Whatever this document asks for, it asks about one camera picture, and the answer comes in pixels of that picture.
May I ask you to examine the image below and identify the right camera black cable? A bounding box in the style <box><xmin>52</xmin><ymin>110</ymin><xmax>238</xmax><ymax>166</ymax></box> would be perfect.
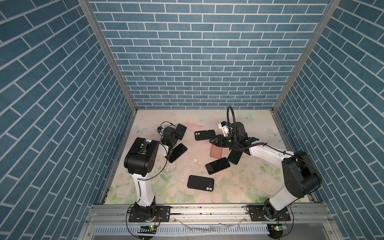
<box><xmin>226</xmin><ymin>105</ymin><xmax>241</xmax><ymax>145</ymax></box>

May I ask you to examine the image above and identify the black phone case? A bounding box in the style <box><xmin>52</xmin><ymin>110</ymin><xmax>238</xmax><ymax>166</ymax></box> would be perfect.
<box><xmin>187</xmin><ymin>175</ymin><xmax>215</xmax><ymax>192</ymax></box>
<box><xmin>195</xmin><ymin>130</ymin><xmax>216</xmax><ymax>141</ymax></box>

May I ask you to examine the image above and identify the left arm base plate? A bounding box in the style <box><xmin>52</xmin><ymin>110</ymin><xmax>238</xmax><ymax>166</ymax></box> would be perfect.
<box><xmin>128</xmin><ymin>204</ymin><xmax>171</xmax><ymax>223</ymax></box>

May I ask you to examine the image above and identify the black phone lower centre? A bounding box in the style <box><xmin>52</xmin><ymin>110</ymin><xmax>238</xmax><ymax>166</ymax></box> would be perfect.
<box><xmin>206</xmin><ymin>158</ymin><xmax>231</xmax><ymax>175</ymax></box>

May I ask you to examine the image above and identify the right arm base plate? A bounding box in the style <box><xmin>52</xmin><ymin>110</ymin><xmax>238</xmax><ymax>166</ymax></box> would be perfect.
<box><xmin>245</xmin><ymin>204</ymin><xmax>292</xmax><ymax>222</ymax></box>

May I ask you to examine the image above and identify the blue-edged black phone right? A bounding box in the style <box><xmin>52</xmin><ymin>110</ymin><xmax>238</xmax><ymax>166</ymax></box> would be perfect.
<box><xmin>227</xmin><ymin>149</ymin><xmax>243</xmax><ymax>165</ymax></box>

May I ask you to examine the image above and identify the aluminium front rail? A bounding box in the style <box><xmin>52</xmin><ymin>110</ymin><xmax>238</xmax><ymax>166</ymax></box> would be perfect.
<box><xmin>86</xmin><ymin>203</ymin><xmax>333</xmax><ymax>226</ymax></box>

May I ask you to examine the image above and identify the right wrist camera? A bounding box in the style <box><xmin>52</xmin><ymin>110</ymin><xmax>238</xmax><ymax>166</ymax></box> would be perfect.
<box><xmin>218</xmin><ymin>121</ymin><xmax>233</xmax><ymax>137</ymax></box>

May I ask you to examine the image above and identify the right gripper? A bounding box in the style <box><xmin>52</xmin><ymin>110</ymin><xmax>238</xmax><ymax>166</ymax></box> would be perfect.
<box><xmin>208</xmin><ymin>134</ymin><xmax>239</xmax><ymax>148</ymax></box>

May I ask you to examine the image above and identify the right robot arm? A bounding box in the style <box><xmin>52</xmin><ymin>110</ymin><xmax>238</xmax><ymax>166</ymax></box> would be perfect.
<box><xmin>210</xmin><ymin>121</ymin><xmax>323</xmax><ymax>221</ymax></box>

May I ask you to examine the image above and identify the purple-edged black phone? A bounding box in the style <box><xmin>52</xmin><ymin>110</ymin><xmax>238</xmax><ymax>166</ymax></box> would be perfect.
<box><xmin>168</xmin><ymin>144</ymin><xmax>188</xmax><ymax>163</ymax></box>

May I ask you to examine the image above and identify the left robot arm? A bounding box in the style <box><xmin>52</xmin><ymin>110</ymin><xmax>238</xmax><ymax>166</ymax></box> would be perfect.
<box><xmin>124</xmin><ymin>124</ymin><xmax>187</xmax><ymax>221</ymax></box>

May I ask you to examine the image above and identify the white slotted cable duct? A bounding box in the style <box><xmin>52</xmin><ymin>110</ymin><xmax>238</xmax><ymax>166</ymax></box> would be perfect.
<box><xmin>94</xmin><ymin>224</ymin><xmax>270</xmax><ymax>237</ymax></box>

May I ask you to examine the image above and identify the pink phone case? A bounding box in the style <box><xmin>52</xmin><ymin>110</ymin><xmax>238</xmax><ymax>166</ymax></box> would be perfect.
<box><xmin>210</xmin><ymin>145</ymin><xmax>223</xmax><ymax>159</ymax></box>

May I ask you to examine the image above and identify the light blue phone case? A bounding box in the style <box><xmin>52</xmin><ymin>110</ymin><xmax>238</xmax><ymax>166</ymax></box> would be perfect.
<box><xmin>176</xmin><ymin>124</ymin><xmax>187</xmax><ymax>140</ymax></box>

